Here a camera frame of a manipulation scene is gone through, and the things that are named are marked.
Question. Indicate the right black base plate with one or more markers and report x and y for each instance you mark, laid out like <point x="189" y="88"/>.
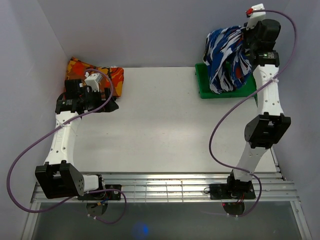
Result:
<point x="222" y="191"/>

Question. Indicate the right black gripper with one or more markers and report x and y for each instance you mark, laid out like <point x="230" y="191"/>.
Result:
<point x="245" y="32"/>

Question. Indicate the aluminium rail frame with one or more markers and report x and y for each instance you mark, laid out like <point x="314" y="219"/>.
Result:
<point x="166" y="196"/>

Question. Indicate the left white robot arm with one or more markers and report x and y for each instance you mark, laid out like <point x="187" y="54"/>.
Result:
<point x="58" y="176"/>

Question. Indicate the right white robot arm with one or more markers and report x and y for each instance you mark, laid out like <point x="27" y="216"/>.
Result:
<point x="270" y="124"/>

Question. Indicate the green plastic tray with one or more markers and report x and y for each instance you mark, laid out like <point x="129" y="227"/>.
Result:
<point x="205" y="92"/>

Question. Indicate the blue white patterned trousers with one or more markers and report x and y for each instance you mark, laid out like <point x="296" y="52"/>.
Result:
<point x="225" y="57"/>

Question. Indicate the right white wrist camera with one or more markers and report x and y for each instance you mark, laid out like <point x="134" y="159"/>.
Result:
<point x="255" y="14"/>

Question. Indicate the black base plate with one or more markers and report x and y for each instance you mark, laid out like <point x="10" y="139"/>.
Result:
<point x="108" y="195"/>
<point x="222" y="191"/>

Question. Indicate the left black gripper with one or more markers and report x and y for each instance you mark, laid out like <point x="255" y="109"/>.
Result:
<point x="88" y="92"/>

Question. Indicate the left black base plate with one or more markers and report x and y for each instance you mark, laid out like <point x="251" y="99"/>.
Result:
<point x="108" y="195"/>

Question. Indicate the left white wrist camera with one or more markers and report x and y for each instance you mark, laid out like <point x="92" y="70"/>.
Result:
<point x="93" y="81"/>

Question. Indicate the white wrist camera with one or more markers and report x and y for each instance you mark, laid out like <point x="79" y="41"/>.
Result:
<point x="93" y="81"/>
<point x="255" y="14"/>

